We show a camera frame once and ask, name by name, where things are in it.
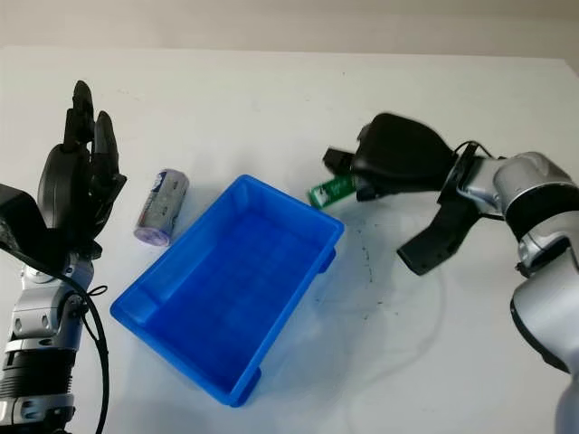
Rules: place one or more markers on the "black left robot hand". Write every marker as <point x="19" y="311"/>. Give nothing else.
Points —
<point x="68" y="190"/>

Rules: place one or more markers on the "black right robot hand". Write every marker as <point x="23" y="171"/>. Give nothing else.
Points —
<point x="402" y="153"/>

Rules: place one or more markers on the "green toothpaste box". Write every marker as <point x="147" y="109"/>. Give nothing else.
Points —
<point x="332" y="190"/>

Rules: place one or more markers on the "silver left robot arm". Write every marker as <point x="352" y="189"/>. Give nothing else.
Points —
<point x="40" y="325"/>

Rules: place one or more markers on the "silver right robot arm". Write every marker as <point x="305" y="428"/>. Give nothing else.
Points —
<point x="534" y="190"/>

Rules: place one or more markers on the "blue plastic tray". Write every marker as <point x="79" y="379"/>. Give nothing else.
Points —
<point x="235" y="289"/>

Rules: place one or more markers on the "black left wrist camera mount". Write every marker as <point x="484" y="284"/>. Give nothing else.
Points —
<point x="18" y="217"/>

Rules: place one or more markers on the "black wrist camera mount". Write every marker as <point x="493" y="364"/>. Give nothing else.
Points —
<point x="18" y="217"/>
<point x="443" y="235"/>

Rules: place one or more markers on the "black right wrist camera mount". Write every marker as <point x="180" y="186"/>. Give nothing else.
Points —
<point x="443" y="235"/>

